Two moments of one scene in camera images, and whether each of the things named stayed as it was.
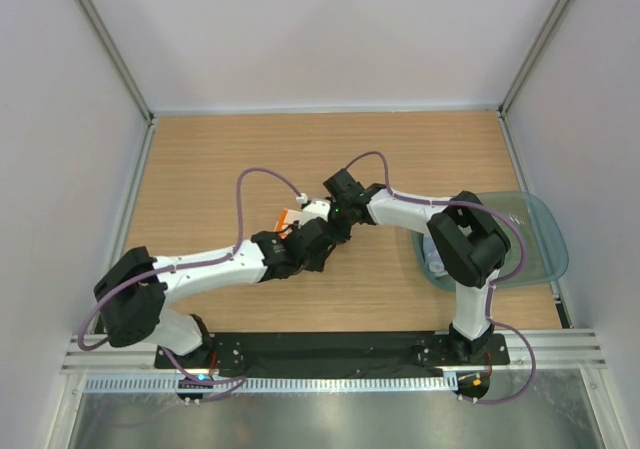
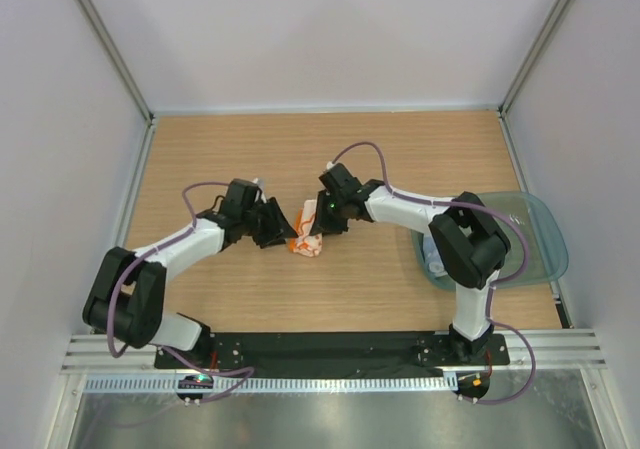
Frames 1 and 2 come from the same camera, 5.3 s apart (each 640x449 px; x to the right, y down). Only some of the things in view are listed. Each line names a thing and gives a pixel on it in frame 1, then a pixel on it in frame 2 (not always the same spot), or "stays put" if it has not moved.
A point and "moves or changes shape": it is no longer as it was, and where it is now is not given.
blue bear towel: (433, 258) stays put
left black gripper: (317, 264) → (278, 229)
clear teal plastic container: (537, 252) stays put
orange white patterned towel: (286, 218) moves or changes shape
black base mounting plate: (332, 350) stays put
